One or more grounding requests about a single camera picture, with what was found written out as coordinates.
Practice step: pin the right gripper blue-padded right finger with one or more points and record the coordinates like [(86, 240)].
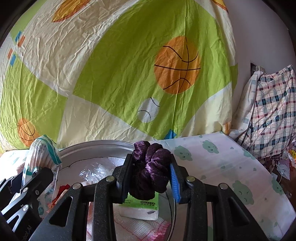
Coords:
[(178, 181)]

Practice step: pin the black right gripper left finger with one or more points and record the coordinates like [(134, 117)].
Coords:
[(122, 175)]

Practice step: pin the purple velvet scrunchie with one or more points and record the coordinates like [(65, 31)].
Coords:
[(150, 170)]

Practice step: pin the green tissue packet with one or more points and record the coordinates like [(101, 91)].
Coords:
[(140, 209)]

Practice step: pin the pink crocheted cloth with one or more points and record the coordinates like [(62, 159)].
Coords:
[(135, 229)]

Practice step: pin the white teal wipes packet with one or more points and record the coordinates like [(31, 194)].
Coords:
[(43, 153)]

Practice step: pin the red drawstring pouch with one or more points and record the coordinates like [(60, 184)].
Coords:
[(62, 190)]

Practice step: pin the round blue cookie tin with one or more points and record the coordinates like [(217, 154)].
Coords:
[(89, 162)]

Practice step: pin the plaid checked cloth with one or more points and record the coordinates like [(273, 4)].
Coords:
[(264, 121)]

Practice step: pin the green basketball bed sheet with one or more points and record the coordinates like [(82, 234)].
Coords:
[(80, 71)]

